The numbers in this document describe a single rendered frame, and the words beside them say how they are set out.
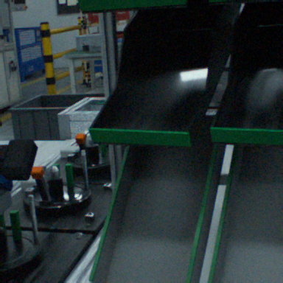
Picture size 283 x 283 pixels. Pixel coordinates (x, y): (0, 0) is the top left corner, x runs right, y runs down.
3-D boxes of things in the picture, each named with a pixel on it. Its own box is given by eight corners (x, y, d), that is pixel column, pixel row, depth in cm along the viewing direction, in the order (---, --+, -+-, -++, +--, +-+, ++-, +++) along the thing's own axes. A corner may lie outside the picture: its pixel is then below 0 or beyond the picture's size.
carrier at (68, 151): (130, 192, 118) (126, 138, 114) (30, 189, 124) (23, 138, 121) (152, 160, 140) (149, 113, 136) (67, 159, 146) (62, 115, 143)
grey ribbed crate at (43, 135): (123, 151, 273) (119, 107, 266) (12, 150, 290) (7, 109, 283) (141, 130, 311) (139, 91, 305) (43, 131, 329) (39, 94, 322)
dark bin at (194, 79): (191, 149, 62) (180, 98, 57) (93, 144, 67) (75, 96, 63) (241, 29, 80) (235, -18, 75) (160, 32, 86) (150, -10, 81)
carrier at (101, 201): (96, 240, 95) (90, 175, 91) (-22, 233, 102) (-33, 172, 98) (129, 193, 117) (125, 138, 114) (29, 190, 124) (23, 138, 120)
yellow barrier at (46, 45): (56, 102, 775) (48, 21, 742) (43, 102, 781) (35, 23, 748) (118, 69, 1086) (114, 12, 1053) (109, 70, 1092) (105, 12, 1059)
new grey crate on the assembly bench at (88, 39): (100, 50, 620) (99, 35, 615) (75, 51, 628) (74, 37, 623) (108, 46, 656) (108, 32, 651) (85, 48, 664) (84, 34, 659)
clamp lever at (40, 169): (49, 202, 102) (39, 172, 98) (40, 202, 103) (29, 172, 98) (54, 189, 105) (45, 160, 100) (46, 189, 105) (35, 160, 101)
